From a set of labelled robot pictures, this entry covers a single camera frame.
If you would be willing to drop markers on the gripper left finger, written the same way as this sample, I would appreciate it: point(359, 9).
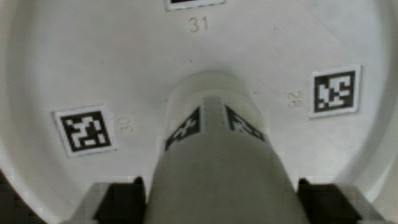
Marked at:
point(121, 208)

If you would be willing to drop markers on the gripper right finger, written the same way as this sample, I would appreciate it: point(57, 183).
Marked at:
point(326, 204)

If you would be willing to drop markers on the white cylindrical table leg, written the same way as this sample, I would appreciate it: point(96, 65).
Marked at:
point(221, 184)

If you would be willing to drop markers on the white round table top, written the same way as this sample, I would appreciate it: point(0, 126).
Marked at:
point(114, 62)

